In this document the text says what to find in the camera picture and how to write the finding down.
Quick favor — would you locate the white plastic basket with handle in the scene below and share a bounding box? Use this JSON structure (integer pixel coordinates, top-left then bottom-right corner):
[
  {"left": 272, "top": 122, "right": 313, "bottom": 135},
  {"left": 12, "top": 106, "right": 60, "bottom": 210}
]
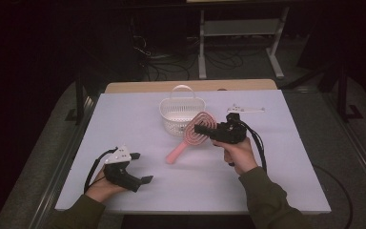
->
[{"left": 158, "top": 84, "right": 207, "bottom": 138}]

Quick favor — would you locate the tangle of black floor cables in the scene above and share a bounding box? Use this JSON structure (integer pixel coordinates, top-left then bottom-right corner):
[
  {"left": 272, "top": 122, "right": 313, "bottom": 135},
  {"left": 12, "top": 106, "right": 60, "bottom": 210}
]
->
[{"left": 130, "top": 31, "right": 255, "bottom": 81}]

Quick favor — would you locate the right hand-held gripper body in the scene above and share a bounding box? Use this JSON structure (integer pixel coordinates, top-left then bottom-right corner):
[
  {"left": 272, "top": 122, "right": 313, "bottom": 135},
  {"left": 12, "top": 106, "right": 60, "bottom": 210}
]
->
[{"left": 211, "top": 104, "right": 266, "bottom": 145}]

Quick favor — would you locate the black metal stand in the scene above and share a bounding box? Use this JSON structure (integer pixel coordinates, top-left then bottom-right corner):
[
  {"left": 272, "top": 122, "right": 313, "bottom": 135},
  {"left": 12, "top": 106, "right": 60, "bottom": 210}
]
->
[
  {"left": 335, "top": 61, "right": 364, "bottom": 122},
  {"left": 65, "top": 71, "right": 88, "bottom": 125}
]

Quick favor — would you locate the hand-held gripper black cable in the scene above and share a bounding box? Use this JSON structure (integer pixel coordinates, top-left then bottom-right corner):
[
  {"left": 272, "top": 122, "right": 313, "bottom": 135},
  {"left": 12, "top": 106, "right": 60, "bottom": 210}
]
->
[
  {"left": 237, "top": 118, "right": 268, "bottom": 175},
  {"left": 84, "top": 146, "right": 118, "bottom": 194}
]

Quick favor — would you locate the white board table cover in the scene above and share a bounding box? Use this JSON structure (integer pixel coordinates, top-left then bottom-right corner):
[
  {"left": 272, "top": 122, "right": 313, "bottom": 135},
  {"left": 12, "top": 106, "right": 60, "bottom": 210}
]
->
[{"left": 54, "top": 90, "right": 332, "bottom": 214}]

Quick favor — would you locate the person's right hand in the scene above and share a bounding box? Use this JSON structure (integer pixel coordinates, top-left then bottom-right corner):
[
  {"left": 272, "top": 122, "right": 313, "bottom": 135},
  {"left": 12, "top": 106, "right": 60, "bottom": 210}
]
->
[{"left": 212, "top": 136, "right": 259, "bottom": 176}]

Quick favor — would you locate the right hand-held gripper black cable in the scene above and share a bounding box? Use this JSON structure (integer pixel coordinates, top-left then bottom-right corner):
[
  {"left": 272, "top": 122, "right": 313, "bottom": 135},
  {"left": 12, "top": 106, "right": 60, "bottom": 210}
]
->
[{"left": 237, "top": 118, "right": 268, "bottom": 175}]

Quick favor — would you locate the white metal stand frame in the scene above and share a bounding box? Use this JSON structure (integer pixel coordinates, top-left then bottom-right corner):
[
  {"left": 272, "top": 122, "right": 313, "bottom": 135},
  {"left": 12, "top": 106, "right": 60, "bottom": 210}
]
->
[{"left": 198, "top": 6, "right": 290, "bottom": 80}]

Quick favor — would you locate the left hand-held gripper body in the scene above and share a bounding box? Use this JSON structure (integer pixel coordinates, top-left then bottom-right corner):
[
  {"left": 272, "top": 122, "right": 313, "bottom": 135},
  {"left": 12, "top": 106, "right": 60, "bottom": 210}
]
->
[{"left": 103, "top": 145, "right": 143, "bottom": 194}]

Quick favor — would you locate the person's left hand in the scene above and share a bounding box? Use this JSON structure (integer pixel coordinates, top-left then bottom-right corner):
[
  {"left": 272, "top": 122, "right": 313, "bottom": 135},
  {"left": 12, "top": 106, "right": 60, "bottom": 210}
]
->
[{"left": 85, "top": 166, "right": 128, "bottom": 203}]

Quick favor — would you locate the black cable loop on floor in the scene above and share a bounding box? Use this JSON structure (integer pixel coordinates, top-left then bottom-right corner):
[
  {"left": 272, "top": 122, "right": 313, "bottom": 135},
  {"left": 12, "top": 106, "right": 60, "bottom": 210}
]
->
[{"left": 313, "top": 164, "right": 354, "bottom": 229}]

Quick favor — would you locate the left hand-held gripper black cable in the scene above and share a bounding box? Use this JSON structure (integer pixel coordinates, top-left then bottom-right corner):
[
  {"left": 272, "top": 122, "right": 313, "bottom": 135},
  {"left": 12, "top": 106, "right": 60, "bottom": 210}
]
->
[{"left": 84, "top": 146, "right": 118, "bottom": 194}]

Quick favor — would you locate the grey metal rail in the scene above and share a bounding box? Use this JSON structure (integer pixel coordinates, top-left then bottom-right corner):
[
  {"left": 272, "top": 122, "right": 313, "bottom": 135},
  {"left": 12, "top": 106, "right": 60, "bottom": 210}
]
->
[
  {"left": 323, "top": 92, "right": 366, "bottom": 198},
  {"left": 28, "top": 94, "right": 100, "bottom": 229}
]

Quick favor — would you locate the light wooden table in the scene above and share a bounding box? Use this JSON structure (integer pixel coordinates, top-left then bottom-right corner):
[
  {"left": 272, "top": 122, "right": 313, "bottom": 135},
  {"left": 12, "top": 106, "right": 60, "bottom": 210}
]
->
[{"left": 104, "top": 78, "right": 278, "bottom": 94}]

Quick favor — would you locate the pink hairbrush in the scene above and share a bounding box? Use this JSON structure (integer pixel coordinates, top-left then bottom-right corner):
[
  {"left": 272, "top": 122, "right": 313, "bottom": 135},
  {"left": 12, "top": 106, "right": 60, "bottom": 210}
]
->
[{"left": 165, "top": 111, "right": 218, "bottom": 165}]

